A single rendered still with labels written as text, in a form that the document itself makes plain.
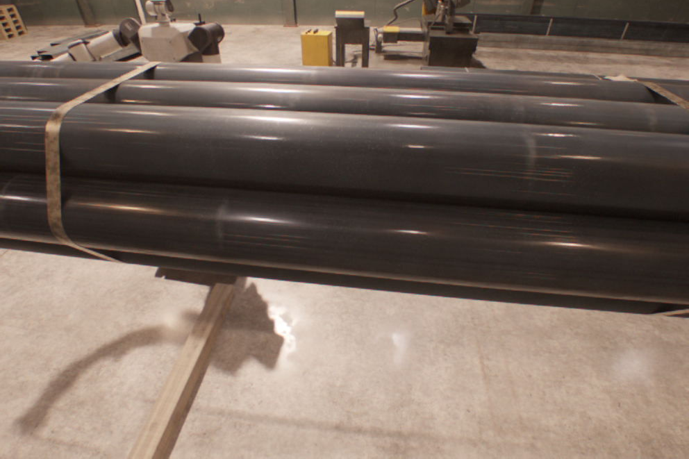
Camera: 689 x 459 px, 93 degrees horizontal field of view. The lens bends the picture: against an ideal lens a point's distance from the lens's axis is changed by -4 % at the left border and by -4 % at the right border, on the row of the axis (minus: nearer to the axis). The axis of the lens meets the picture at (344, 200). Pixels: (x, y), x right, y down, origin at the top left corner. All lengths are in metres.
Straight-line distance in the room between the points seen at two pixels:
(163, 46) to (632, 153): 1.88
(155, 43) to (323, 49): 4.43
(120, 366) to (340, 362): 1.13
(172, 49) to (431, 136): 1.58
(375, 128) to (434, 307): 1.67
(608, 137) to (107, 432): 2.10
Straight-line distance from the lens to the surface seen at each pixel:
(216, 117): 0.70
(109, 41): 2.24
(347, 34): 5.68
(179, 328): 2.23
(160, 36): 2.02
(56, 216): 0.90
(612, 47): 9.61
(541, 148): 0.67
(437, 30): 6.31
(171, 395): 1.91
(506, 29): 8.99
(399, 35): 6.95
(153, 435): 1.87
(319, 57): 6.27
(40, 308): 2.78
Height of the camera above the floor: 1.71
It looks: 37 degrees down
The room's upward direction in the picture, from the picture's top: straight up
